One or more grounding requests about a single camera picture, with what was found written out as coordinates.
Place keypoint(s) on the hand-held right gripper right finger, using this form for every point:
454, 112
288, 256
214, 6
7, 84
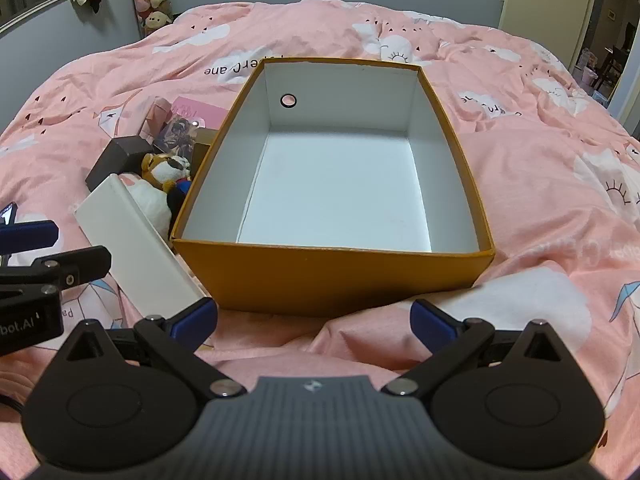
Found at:
433, 324

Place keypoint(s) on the small brown cardboard box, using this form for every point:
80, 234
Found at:
205, 145

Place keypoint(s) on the pink card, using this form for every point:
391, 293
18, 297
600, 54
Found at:
207, 110

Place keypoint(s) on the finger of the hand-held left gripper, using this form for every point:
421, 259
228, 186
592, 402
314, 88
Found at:
27, 237
75, 266

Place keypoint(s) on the beige plush toy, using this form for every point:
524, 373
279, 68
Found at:
156, 20

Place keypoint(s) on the dark chair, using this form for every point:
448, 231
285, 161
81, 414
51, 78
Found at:
615, 65

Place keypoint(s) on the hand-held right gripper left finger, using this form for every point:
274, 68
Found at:
194, 323

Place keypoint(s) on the tiger plush toy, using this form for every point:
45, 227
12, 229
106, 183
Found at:
162, 167

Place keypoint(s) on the dark brown box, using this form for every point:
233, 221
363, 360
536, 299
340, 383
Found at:
115, 157

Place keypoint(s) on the picture printed flat box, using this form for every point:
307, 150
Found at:
177, 135

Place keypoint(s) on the orange cardboard box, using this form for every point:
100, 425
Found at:
310, 280

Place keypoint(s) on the pink printed blanket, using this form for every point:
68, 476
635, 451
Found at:
530, 160

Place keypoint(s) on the long white box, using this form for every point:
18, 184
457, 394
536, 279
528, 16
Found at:
135, 240

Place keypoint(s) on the white panda plush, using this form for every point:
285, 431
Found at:
147, 205

